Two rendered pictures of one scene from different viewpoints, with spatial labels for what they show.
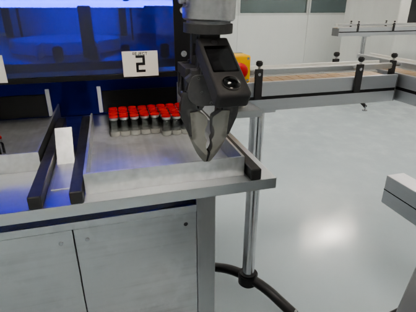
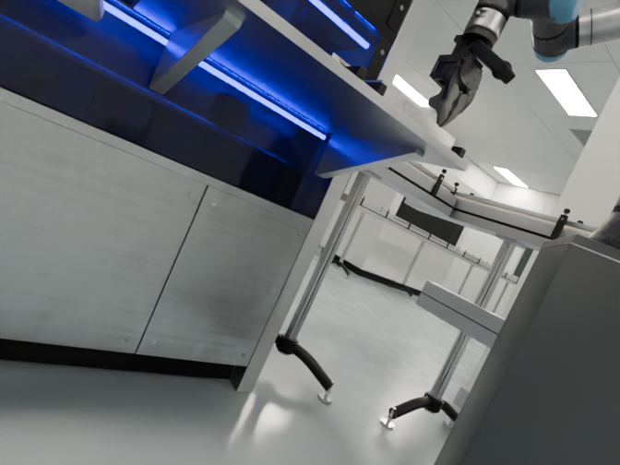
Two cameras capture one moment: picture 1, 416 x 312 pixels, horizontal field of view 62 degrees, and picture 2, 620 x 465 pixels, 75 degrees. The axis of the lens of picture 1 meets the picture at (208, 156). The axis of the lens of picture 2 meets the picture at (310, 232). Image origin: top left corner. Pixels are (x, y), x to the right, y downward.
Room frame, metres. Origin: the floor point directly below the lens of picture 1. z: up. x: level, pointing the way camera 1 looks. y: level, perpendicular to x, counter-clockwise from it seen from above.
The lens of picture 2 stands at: (-0.26, 0.48, 0.64)
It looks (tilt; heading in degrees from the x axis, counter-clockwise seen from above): 4 degrees down; 339
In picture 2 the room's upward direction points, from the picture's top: 24 degrees clockwise
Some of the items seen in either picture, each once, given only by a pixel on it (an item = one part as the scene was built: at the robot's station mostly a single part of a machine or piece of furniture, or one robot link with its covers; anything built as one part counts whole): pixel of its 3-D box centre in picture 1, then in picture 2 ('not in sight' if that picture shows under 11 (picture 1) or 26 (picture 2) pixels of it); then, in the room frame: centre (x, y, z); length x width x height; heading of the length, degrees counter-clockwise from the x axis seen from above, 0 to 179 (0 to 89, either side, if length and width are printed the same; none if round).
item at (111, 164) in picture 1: (155, 139); (367, 115); (0.67, 0.11, 0.90); 0.34 x 0.26 x 0.04; 15
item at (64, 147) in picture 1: (62, 155); not in sight; (0.56, 0.25, 0.91); 0.14 x 0.03 x 0.06; 16
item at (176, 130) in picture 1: (176, 124); not in sight; (0.75, 0.07, 0.91); 0.02 x 0.02 x 0.05
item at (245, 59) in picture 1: (233, 67); not in sight; (0.96, -0.07, 1.00); 0.08 x 0.07 x 0.07; 16
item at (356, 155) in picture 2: not in sight; (363, 164); (0.73, 0.04, 0.80); 0.34 x 0.03 x 0.13; 16
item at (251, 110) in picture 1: (232, 108); not in sight; (1.01, -0.07, 0.87); 0.14 x 0.13 x 0.02; 16
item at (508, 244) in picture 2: not in sight; (469, 326); (0.98, -0.80, 0.46); 0.09 x 0.09 x 0.77; 16
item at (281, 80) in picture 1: (299, 80); (399, 167); (1.18, -0.31, 0.92); 0.69 x 0.15 x 0.16; 106
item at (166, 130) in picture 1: (166, 124); not in sight; (0.74, 0.09, 0.91); 0.02 x 0.02 x 0.05
